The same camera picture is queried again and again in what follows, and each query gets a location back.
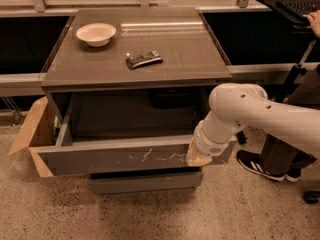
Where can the yellow foam padded gripper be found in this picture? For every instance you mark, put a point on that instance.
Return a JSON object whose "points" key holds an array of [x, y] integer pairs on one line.
{"points": [[209, 146]]}

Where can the grey top drawer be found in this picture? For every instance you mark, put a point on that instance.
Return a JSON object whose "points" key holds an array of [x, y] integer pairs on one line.
{"points": [[126, 130]]}

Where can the grey drawer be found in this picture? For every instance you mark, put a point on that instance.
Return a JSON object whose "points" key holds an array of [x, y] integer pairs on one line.
{"points": [[146, 181], [126, 130]]}

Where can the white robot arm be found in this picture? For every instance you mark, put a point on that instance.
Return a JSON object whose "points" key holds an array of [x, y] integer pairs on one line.
{"points": [[232, 107]]}

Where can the grey lower drawer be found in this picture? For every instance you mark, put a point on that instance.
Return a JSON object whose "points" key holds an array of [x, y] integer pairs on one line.
{"points": [[146, 181]]}

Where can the grey drawer cabinet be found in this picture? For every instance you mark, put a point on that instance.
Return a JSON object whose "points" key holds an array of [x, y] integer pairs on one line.
{"points": [[179, 35]]}

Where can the person's hand on laptop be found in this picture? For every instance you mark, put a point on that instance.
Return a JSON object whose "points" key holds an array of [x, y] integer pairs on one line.
{"points": [[314, 20]]}

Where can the black white sneaker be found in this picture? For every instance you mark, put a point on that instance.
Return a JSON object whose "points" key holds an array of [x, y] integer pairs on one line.
{"points": [[250, 161]]}

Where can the dark brown trouser leg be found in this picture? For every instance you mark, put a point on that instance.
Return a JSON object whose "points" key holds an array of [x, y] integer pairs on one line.
{"points": [[278, 157]]}

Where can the black sneaker behind leg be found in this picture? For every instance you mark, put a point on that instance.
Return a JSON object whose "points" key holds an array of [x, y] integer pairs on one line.
{"points": [[293, 175]]}

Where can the black snack bar wrapper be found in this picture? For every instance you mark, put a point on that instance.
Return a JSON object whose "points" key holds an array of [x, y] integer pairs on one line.
{"points": [[142, 60]]}

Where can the black round floor object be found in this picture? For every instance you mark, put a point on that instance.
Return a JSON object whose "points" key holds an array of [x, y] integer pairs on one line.
{"points": [[311, 197]]}

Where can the brown cardboard box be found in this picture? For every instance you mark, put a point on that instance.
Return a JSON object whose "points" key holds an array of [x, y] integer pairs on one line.
{"points": [[36, 132]]}

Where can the white ceramic bowl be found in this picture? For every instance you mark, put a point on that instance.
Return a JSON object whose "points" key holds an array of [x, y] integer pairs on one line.
{"points": [[96, 34]]}

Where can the black laptop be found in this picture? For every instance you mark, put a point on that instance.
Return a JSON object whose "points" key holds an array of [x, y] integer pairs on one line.
{"points": [[294, 10]]}

